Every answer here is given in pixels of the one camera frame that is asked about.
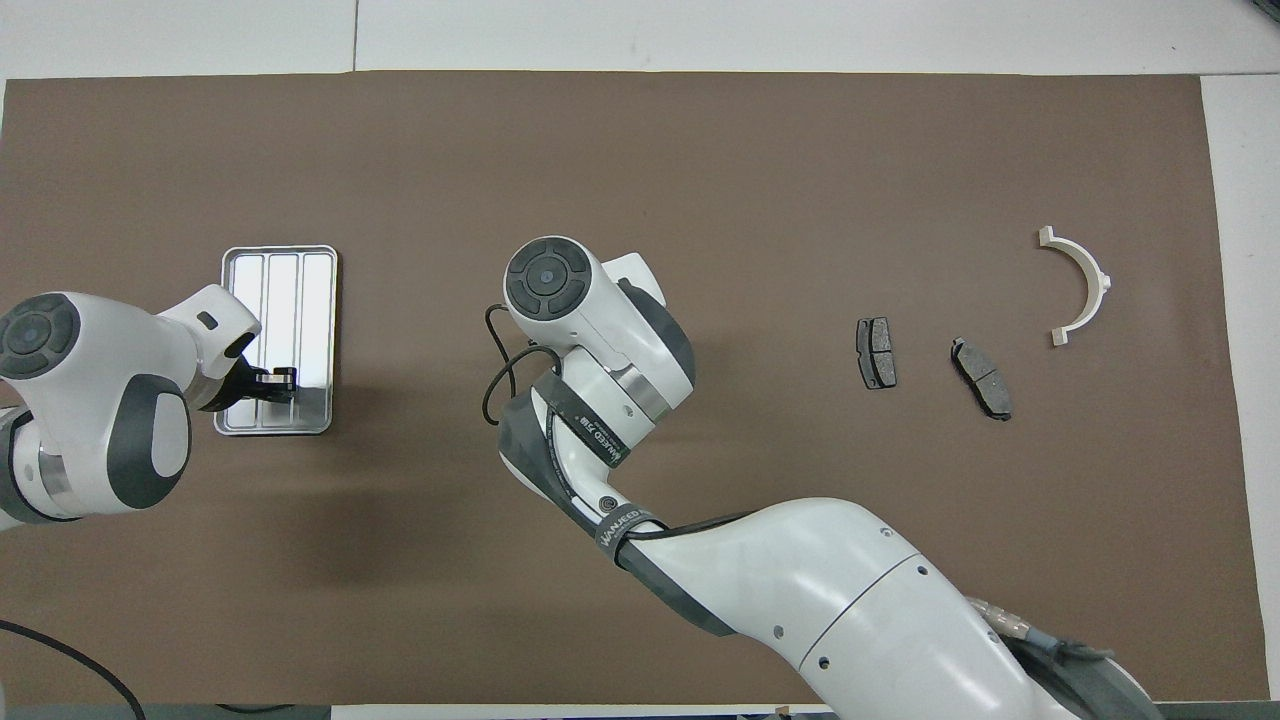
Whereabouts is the brown table mat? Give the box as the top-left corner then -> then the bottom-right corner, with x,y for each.
0,72 -> 1271,707

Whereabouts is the white semicircular plastic bracket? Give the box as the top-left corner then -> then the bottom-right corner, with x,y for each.
1037,226 -> 1114,348

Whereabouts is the silver metal tray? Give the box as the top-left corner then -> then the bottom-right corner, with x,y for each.
213,245 -> 339,437

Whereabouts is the dark grey brake pad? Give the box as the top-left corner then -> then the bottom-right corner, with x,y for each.
950,337 -> 1014,422
855,317 -> 899,391

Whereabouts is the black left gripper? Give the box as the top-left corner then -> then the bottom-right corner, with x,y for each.
215,338 -> 299,409

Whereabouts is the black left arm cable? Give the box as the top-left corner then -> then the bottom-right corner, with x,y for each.
0,619 -> 147,720

